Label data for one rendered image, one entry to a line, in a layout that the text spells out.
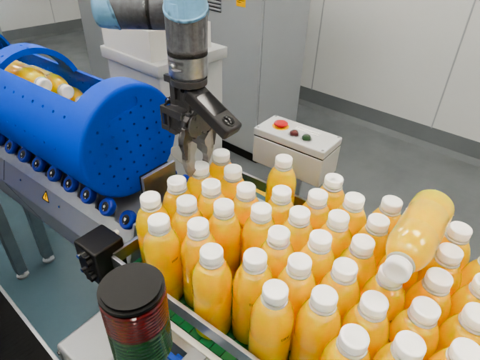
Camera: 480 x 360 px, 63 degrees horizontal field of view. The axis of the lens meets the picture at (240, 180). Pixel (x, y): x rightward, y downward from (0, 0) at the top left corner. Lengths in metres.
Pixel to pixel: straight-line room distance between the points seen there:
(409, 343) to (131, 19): 0.71
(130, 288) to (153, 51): 1.00
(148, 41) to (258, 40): 1.33
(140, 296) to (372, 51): 3.32
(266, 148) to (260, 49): 1.59
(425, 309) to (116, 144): 0.69
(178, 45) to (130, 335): 0.49
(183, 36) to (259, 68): 1.89
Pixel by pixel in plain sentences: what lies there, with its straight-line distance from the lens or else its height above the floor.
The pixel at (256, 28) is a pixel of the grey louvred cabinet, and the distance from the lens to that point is 2.52.
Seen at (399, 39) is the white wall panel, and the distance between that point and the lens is 3.47.
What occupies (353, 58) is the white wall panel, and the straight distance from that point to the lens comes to 3.65.
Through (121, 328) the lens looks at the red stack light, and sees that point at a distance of 0.39.
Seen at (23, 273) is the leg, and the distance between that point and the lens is 2.30.
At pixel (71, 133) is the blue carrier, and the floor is 1.16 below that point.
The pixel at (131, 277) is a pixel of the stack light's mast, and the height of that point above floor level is 1.26.
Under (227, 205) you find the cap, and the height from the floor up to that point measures 1.10.
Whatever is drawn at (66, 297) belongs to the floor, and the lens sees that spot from 2.12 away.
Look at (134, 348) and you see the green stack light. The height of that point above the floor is 1.21.
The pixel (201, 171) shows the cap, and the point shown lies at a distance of 0.83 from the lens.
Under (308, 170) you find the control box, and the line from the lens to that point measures 0.96.
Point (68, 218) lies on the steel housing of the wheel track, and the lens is 1.14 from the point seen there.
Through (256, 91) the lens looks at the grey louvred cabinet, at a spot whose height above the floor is 0.57.
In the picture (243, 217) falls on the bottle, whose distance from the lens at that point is 0.79.
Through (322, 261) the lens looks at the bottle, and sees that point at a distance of 0.69.
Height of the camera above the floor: 1.55
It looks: 35 degrees down
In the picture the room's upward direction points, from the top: 2 degrees clockwise
